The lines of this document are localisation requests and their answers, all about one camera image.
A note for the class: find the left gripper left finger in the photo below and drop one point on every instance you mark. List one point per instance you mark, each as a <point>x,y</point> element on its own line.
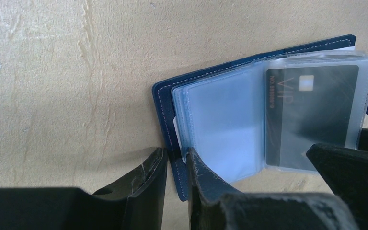
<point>135,201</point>

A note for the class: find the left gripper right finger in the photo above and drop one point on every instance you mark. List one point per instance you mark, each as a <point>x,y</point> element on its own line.
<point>213,204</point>

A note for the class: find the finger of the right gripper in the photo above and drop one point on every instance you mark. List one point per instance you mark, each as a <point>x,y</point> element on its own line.
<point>346,173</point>

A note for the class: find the black VIP card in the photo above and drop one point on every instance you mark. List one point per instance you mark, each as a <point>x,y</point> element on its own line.
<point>307,106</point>

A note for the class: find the blue leather card holder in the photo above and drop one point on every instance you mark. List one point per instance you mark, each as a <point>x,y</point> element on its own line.
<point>220,111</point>

